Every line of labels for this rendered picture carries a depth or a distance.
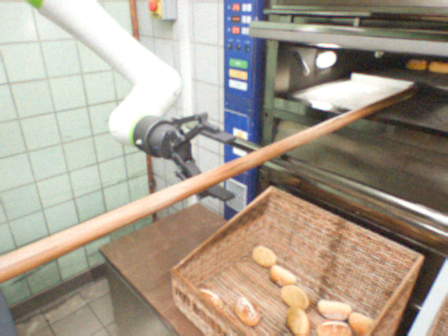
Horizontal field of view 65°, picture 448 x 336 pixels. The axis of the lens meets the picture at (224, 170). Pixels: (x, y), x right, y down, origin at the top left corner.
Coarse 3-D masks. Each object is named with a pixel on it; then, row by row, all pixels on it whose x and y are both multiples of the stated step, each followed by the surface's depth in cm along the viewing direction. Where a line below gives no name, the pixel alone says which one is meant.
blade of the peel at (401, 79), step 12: (360, 72) 151; (372, 72) 159; (384, 72) 161; (396, 72) 161; (408, 72) 160; (420, 72) 160; (384, 84) 138; (396, 84) 135; (408, 84) 132; (432, 84) 139; (444, 84) 139
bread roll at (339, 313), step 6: (324, 300) 109; (318, 306) 110; (324, 306) 108; (330, 306) 107; (336, 306) 107; (342, 306) 107; (348, 306) 107; (324, 312) 108; (330, 312) 107; (336, 312) 106; (342, 312) 106; (348, 312) 107; (330, 318) 107; (336, 318) 107; (342, 318) 107
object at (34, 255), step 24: (408, 96) 120; (336, 120) 90; (288, 144) 77; (216, 168) 65; (240, 168) 68; (168, 192) 57; (192, 192) 60; (120, 216) 52; (144, 216) 55; (48, 240) 46; (72, 240) 47; (0, 264) 42; (24, 264) 44
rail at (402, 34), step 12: (252, 24) 102; (264, 24) 99; (276, 24) 96; (288, 24) 93; (300, 24) 90; (312, 24) 88; (372, 36) 78; (384, 36) 76; (396, 36) 74; (408, 36) 73; (420, 36) 71; (432, 36) 70; (444, 36) 68
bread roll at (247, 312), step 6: (240, 300) 110; (246, 300) 109; (240, 306) 108; (246, 306) 107; (252, 306) 107; (240, 312) 108; (246, 312) 106; (252, 312) 106; (258, 312) 108; (240, 318) 108; (246, 318) 106; (252, 318) 105; (258, 318) 106; (252, 324) 106
